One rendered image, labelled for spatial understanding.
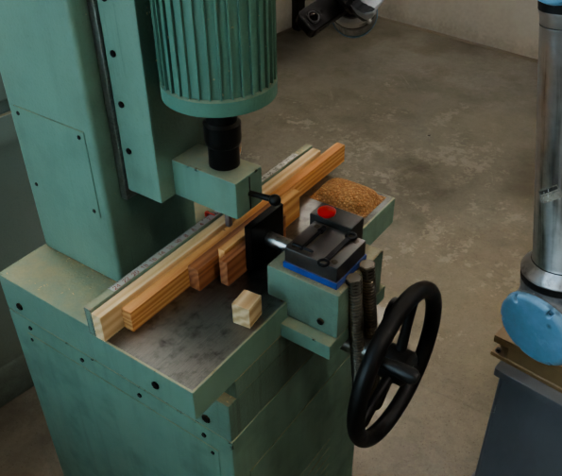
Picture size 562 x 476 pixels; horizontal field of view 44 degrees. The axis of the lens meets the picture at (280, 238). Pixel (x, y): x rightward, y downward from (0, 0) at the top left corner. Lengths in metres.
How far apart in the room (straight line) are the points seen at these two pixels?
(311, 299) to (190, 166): 0.29
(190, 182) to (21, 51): 0.34
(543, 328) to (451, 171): 2.05
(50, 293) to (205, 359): 0.43
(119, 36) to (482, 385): 1.60
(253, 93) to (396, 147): 2.43
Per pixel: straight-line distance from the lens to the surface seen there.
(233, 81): 1.00
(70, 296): 1.36
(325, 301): 1.08
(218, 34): 0.97
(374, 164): 3.26
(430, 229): 2.87
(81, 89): 1.15
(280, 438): 1.35
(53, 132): 1.26
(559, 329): 1.25
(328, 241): 1.10
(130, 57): 1.10
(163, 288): 1.12
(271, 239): 1.17
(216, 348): 1.07
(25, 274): 1.44
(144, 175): 1.19
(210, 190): 1.15
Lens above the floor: 1.66
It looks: 37 degrees down
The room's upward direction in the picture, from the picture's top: 1 degrees counter-clockwise
